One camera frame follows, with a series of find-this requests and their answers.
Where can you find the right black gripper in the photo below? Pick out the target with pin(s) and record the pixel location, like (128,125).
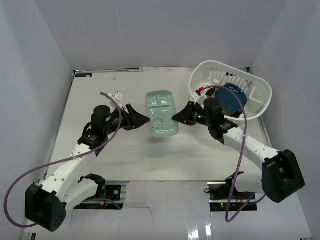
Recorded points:
(185,115)

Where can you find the papers at table back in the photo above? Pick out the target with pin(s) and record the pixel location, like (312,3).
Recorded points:
(165,70)

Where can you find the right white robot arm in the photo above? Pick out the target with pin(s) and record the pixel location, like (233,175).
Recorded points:
(280,175)

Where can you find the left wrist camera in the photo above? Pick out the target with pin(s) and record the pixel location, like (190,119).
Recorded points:
(117,97)

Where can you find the teal rectangular plate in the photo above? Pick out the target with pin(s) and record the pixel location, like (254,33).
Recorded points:
(160,107)

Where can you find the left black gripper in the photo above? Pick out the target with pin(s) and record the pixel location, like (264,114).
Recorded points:
(128,118)

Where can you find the black label sticker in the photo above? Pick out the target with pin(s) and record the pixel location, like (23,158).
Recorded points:
(83,75)

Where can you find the white plastic basket bin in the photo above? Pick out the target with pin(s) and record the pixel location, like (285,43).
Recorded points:
(257,90)

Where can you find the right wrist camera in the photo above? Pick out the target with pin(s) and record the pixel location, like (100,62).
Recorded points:
(200,96)

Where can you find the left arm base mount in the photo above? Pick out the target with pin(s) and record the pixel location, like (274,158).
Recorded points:
(113,199)

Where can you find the dark blue leaf dish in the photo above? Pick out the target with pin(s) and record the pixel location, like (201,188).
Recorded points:
(232,98)

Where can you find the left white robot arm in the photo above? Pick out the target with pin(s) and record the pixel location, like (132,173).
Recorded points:
(47,203)

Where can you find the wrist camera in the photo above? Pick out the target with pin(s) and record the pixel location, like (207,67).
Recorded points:
(200,96)
(117,97)

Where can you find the round black rimmed plate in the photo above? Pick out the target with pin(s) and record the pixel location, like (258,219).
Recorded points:
(211,94)

